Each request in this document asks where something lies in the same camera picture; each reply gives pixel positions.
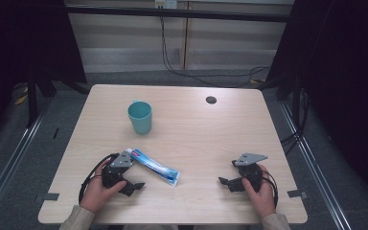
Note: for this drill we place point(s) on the black metal stand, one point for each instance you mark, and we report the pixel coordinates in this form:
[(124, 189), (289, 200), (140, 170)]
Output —
[(296, 105), (32, 102)]

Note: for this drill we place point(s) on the metal floor rail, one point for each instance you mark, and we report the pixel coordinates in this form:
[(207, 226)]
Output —
[(11, 159), (316, 172)]

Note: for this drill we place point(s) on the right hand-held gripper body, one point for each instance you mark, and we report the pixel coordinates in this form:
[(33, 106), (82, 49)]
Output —
[(250, 171)]

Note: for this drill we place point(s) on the yellow object on floor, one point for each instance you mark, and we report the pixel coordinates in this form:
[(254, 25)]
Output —
[(20, 99)]

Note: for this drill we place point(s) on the black horizontal bar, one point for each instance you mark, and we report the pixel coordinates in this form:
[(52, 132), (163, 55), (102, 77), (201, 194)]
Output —
[(179, 13)]

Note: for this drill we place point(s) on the person's left hand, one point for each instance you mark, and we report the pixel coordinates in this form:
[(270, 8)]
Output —
[(96, 191)]

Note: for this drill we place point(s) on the teal plastic cup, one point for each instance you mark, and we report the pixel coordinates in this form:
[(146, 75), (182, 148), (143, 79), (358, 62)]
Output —
[(140, 117)]

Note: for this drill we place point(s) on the black curtain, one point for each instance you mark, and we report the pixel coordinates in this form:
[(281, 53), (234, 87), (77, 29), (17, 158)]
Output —
[(22, 41), (341, 80)]

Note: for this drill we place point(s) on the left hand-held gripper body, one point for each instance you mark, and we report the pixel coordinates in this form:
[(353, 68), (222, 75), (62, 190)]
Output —
[(116, 169)]

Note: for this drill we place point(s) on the blue and white toothpaste tube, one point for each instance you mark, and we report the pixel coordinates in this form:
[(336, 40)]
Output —
[(155, 166)]

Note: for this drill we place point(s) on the grey tape piece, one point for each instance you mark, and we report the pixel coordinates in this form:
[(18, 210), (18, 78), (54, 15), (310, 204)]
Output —
[(51, 196), (297, 193)]

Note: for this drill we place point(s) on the dark round table grommet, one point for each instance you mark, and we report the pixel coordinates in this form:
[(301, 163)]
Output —
[(211, 99)]

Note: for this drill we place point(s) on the person's right hand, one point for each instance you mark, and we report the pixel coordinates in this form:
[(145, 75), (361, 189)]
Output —
[(262, 198)]

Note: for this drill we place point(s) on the white wall outlet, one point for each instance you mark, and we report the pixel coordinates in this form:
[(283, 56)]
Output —
[(165, 3)]

